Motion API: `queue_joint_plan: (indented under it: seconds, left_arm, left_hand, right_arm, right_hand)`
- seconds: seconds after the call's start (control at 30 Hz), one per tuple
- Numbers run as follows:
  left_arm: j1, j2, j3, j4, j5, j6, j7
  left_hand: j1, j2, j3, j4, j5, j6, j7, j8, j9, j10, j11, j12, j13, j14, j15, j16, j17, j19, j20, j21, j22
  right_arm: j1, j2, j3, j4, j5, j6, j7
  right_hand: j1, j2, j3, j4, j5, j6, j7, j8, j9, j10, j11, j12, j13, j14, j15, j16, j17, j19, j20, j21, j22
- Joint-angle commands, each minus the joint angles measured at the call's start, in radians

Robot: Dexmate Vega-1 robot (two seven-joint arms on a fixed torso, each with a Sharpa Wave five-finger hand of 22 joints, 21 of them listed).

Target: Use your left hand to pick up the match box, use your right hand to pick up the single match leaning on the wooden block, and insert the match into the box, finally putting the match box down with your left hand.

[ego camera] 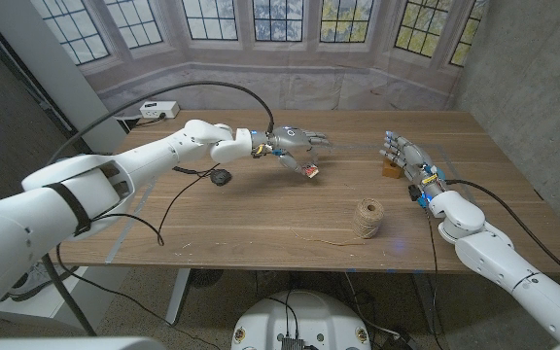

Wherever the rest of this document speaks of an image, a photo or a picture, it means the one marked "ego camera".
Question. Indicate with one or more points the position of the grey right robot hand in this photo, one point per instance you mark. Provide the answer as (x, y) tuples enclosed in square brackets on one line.
[(413, 158)]

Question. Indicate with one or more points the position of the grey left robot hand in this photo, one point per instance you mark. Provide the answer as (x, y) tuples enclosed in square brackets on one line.
[(290, 141)]

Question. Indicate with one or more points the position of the red white match box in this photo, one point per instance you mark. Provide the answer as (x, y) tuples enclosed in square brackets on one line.
[(312, 171)]

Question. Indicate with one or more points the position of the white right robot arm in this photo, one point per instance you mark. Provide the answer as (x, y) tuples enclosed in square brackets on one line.
[(513, 262)]

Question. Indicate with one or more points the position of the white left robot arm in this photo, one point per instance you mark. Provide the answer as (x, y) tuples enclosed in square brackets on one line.
[(66, 214)]

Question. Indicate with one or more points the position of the wooden block with two holes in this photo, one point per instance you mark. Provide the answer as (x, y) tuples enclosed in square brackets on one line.
[(391, 171)]

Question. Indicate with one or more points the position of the brown twine spool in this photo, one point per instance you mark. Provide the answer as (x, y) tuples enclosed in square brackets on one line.
[(368, 219)]

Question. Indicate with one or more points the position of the printed window backdrop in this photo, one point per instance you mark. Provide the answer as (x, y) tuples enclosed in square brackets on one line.
[(358, 87)]

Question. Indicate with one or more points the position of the loose twine strand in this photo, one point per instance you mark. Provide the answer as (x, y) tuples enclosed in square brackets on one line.
[(328, 241)]

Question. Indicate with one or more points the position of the white power strip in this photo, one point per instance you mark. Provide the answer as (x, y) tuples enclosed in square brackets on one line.
[(159, 110)]

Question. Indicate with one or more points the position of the grey table leg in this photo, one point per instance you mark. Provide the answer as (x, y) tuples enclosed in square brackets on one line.
[(178, 296), (428, 304)]

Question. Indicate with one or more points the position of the black round fan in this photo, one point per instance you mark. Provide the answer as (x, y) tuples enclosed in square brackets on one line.
[(206, 278)]

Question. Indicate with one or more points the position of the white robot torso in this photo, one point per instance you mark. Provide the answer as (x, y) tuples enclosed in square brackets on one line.
[(304, 316)]

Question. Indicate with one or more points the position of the white robot chest rim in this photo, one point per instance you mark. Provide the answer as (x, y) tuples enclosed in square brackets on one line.
[(66, 344)]

